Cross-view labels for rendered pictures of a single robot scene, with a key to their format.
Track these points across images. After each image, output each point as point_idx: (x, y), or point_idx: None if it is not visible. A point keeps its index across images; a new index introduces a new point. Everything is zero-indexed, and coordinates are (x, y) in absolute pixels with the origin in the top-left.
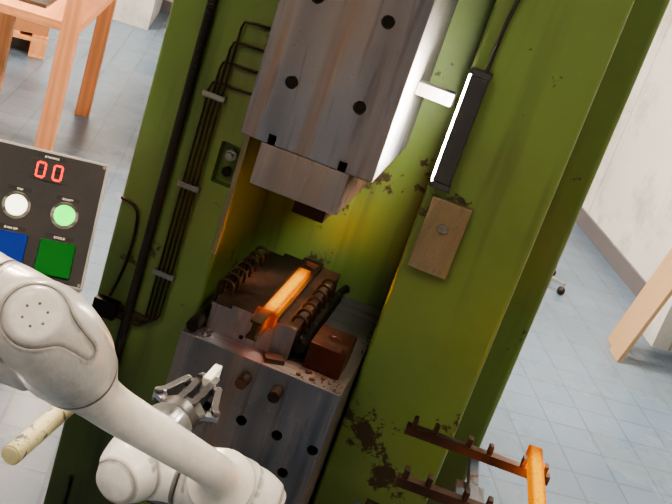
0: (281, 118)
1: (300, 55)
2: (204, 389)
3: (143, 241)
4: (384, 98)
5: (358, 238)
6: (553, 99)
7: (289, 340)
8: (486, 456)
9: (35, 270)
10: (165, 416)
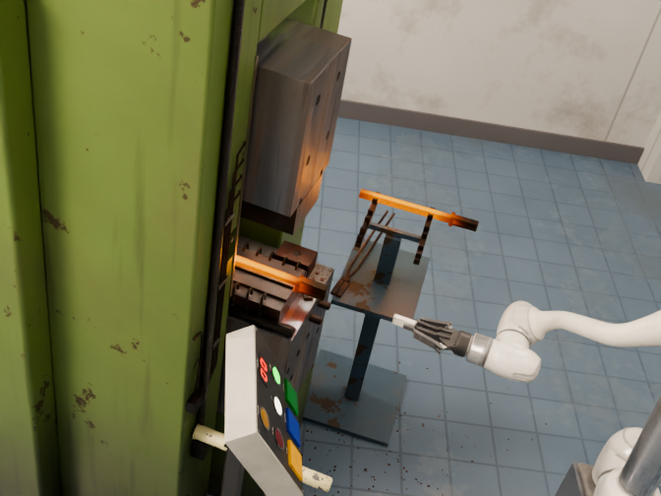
0: (304, 184)
1: (311, 141)
2: (428, 325)
3: (210, 341)
4: (334, 117)
5: None
6: (331, 31)
7: None
8: (372, 216)
9: None
10: (592, 319)
